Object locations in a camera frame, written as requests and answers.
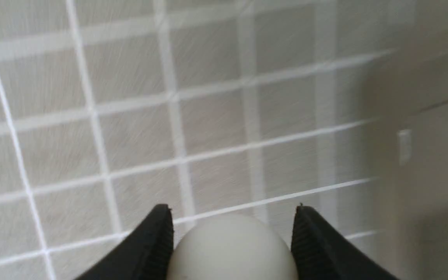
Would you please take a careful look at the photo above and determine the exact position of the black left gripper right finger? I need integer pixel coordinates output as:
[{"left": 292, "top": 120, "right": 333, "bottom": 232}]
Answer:
[{"left": 291, "top": 204, "right": 396, "bottom": 280}]

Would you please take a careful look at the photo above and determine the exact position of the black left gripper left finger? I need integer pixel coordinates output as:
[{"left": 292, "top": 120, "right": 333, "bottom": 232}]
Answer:
[{"left": 76, "top": 204, "right": 174, "bottom": 280}]

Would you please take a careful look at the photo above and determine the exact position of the white ping-pong ball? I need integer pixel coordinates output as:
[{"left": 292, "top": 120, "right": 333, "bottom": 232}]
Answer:
[{"left": 167, "top": 214, "right": 300, "bottom": 280}]

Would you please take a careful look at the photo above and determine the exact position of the olive green plastic bin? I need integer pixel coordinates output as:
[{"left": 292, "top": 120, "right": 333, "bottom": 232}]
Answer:
[{"left": 364, "top": 0, "right": 448, "bottom": 280}]

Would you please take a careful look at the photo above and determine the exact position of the grey checked tablecloth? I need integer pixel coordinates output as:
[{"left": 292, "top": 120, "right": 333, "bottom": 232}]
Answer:
[{"left": 0, "top": 0, "right": 403, "bottom": 280}]

